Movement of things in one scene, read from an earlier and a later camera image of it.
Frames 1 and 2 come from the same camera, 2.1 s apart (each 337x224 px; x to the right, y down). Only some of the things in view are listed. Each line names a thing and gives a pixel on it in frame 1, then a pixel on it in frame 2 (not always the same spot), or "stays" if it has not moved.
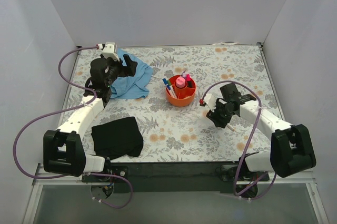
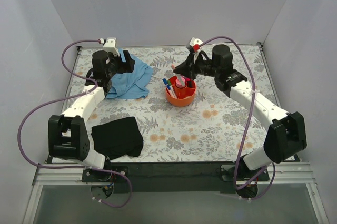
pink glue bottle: [180, 82] stays
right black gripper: [218, 115] -> [191, 65]
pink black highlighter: [189, 81] stays
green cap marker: [169, 83] stays
